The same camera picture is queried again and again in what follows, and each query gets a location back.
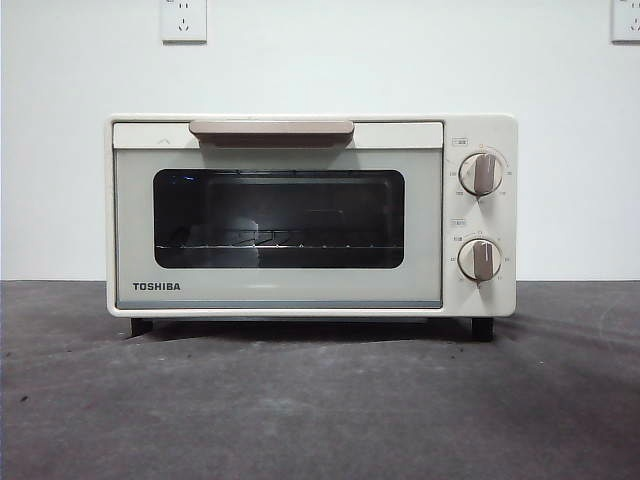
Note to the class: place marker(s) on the white wall socket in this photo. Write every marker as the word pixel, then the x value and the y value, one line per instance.
pixel 626 22
pixel 183 22

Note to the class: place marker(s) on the cream Toshiba toaster oven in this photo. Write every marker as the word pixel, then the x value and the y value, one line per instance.
pixel 480 215

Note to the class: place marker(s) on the larger-dial oven temperature knob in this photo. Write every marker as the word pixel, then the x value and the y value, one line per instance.
pixel 482 174

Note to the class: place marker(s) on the oven timer knob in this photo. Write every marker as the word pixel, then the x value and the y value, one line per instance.
pixel 480 260

